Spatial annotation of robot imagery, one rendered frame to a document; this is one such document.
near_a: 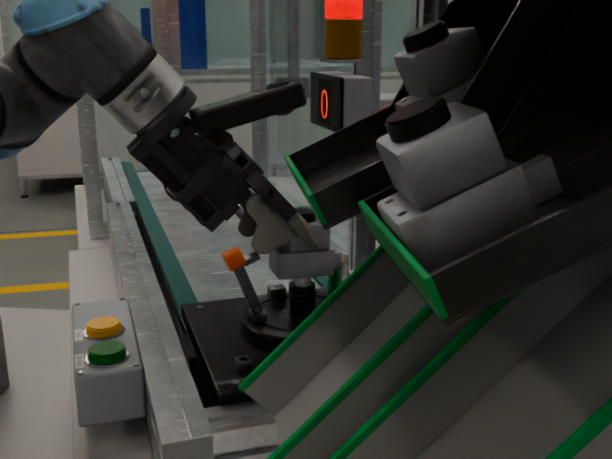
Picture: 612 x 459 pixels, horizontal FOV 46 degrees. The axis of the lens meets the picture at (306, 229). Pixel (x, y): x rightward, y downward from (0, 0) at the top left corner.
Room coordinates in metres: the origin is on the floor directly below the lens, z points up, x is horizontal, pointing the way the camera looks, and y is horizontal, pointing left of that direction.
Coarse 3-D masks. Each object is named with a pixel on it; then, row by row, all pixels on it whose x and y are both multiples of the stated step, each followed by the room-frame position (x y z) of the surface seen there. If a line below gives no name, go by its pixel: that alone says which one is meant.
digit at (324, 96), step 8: (320, 80) 0.98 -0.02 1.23; (328, 80) 0.95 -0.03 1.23; (320, 88) 0.98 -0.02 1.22; (328, 88) 0.95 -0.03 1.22; (320, 96) 0.98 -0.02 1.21; (328, 96) 0.95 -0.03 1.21; (320, 104) 0.98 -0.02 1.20; (328, 104) 0.95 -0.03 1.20; (320, 112) 0.98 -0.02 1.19; (328, 112) 0.95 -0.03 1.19; (320, 120) 0.98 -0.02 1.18; (328, 120) 0.95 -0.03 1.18
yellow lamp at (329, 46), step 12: (336, 24) 0.95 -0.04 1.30; (348, 24) 0.95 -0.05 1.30; (360, 24) 0.96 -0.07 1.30; (324, 36) 0.98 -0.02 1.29; (336, 36) 0.95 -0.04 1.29; (348, 36) 0.95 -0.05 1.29; (360, 36) 0.96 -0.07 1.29; (324, 48) 0.97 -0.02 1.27; (336, 48) 0.95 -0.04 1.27; (348, 48) 0.95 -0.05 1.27; (360, 48) 0.96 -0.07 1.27
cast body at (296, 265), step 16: (304, 208) 0.77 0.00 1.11; (320, 224) 0.74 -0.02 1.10; (320, 240) 0.74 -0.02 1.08; (272, 256) 0.75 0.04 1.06; (288, 256) 0.73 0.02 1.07; (304, 256) 0.74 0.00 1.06; (320, 256) 0.74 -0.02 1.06; (336, 256) 0.77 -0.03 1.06; (288, 272) 0.73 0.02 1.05; (304, 272) 0.74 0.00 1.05; (320, 272) 0.74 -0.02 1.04
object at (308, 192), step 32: (480, 0) 0.56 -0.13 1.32; (512, 0) 0.56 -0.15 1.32; (544, 0) 0.43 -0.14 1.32; (576, 0) 0.44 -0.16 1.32; (480, 32) 0.56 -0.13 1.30; (512, 32) 0.43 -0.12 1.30; (544, 32) 0.43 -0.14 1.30; (512, 64) 0.43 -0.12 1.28; (480, 96) 0.43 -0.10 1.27; (512, 96) 0.43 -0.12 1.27; (352, 128) 0.55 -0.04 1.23; (384, 128) 0.55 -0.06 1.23; (288, 160) 0.53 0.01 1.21; (320, 160) 0.54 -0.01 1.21; (352, 160) 0.53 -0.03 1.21; (320, 192) 0.42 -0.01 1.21; (352, 192) 0.42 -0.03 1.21
